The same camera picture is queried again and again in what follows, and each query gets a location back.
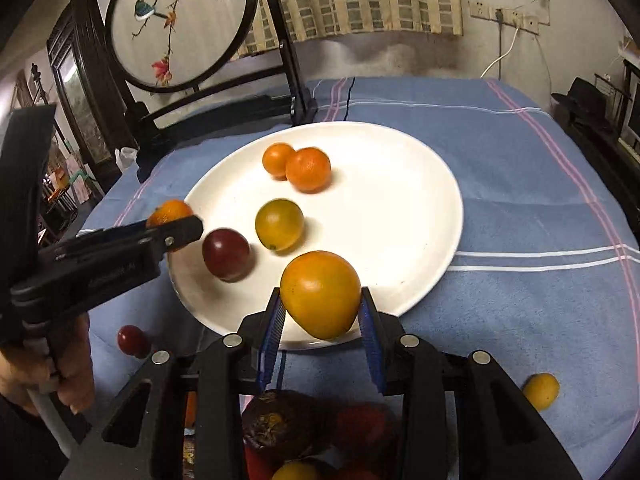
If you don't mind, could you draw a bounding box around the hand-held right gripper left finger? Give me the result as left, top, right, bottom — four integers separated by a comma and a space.
59, 287, 287, 480

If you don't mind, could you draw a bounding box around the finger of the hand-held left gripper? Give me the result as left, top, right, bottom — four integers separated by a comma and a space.
75, 224, 153, 246
135, 215, 204, 261

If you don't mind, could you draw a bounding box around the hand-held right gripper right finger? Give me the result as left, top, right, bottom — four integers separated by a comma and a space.
357, 286, 583, 480

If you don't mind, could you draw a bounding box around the large yellow-orange orange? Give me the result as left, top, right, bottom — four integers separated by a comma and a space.
279, 250, 362, 340

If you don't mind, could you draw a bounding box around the dark red plum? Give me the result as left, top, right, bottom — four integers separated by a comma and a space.
330, 402, 401, 461
201, 228, 251, 283

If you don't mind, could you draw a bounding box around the white round plate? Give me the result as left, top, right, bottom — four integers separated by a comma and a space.
167, 121, 465, 351

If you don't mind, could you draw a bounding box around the small yellow plum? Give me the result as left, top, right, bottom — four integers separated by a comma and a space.
521, 372, 561, 412

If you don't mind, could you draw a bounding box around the person's left hand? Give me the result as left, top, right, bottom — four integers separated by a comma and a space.
0, 310, 96, 418

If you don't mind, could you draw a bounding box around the translucent plastic container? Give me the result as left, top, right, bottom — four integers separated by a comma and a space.
115, 146, 140, 173

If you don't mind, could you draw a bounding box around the yellow-green orange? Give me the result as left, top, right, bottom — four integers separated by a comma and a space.
254, 198, 305, 253

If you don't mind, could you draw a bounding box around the dark wooden cabinet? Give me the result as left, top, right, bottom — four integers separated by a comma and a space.
46, 0, 143, 181

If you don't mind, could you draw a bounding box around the small orange mandarin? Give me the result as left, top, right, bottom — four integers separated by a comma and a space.
262, 142, 297, 180

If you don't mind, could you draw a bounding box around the round embroidered bird screen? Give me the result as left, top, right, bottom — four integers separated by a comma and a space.
102, 0, 319, 183

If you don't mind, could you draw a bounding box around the blue striped tablecloth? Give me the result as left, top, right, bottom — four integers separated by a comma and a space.
77, 76, 640, 480

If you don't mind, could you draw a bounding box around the checked beige curtain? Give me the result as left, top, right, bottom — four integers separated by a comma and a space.
237, 0, 465, 58

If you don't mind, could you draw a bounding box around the dark wooden sideboard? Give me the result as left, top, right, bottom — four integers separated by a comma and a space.
552, 55, 640, 241

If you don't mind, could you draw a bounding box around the black hat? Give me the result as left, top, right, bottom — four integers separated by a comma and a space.
550, 76, 613, 126

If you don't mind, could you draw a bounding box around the grey power cable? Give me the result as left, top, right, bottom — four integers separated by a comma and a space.
494, 7, 505, 81

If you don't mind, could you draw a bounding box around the white power cable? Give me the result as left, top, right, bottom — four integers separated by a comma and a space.
481, 25, 521, 81

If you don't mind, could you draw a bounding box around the white wall socket strip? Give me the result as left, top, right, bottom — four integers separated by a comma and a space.
468, 0, 541, 36

